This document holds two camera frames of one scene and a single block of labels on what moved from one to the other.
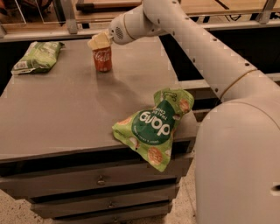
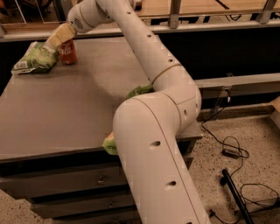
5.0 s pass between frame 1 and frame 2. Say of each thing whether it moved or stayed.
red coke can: moved
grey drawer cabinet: stayed
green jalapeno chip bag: stayed
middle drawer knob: stayed
